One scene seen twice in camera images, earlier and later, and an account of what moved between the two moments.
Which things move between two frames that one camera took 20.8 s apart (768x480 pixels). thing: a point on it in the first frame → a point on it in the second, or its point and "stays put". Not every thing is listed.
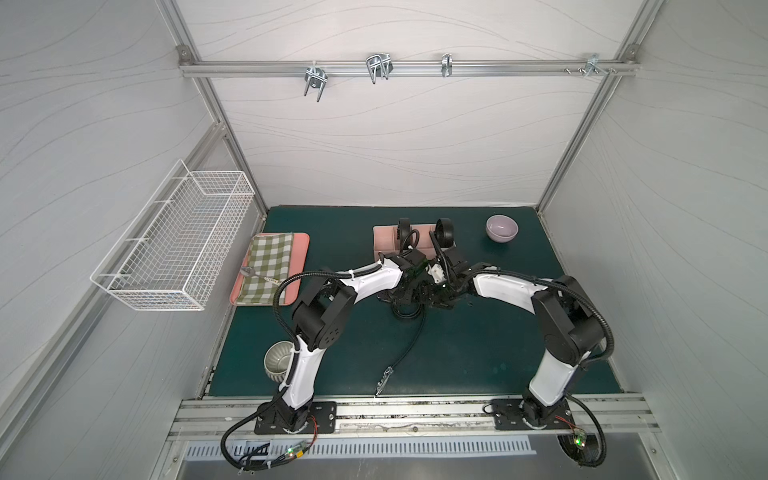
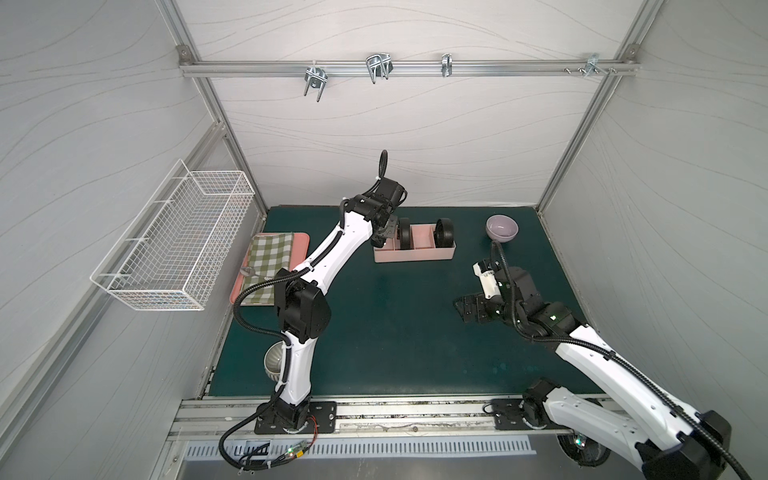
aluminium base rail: [210, 415] stays put
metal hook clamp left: [315, 76] stays put
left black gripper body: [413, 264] → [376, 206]
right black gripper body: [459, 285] → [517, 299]
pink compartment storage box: [385, 239] stays put
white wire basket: [171, 254] stays put
